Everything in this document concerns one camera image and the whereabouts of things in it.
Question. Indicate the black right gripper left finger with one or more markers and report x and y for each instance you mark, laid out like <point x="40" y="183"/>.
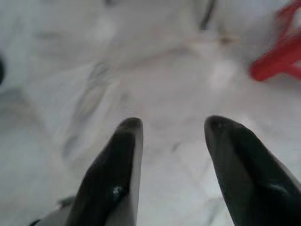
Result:
<point x="113" y="179"/>

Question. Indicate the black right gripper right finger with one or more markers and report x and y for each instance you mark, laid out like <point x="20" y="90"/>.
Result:
<point x="249" y="174"/>

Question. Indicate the red plastic bag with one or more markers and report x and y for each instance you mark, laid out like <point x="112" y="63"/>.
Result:
<point x="278" y="51"/>

